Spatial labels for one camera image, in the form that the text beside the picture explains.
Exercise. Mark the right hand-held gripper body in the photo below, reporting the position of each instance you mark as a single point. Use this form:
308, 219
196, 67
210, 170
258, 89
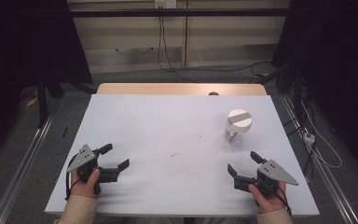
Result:
275, 172

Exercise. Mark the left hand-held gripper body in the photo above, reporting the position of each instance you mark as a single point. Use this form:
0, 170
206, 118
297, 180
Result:
82, 157

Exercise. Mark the clear glass jar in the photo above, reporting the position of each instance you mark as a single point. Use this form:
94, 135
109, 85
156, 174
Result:
232, 136

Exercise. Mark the person's left hand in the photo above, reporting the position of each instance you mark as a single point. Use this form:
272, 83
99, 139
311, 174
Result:
84, 189

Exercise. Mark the person's right hand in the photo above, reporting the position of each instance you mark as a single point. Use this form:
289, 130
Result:
270, 204

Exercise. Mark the small black stick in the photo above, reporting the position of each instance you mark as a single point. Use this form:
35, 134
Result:
65, 132

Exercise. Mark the white table cover board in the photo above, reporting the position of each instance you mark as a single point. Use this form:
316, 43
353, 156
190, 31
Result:
155, 130

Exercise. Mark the black metal stand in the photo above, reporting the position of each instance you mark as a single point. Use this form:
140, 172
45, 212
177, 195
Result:
297, 90
42, 102

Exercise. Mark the yellow floor tape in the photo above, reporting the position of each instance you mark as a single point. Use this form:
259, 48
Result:
262, 75
32, 101

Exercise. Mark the wooden table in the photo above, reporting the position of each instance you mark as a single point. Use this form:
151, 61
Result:
155, 88

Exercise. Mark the black curtain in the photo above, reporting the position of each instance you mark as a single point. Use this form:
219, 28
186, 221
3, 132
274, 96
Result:
18, 46
341, 62

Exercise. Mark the black horizontal bar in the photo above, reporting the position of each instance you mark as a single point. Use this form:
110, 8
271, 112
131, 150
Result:
199, 12

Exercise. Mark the aluminium floor rail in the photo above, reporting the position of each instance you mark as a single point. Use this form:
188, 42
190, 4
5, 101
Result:
329, 183
21, 174

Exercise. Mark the white wall socket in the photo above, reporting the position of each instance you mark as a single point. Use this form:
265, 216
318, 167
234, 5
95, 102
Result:
165, 3

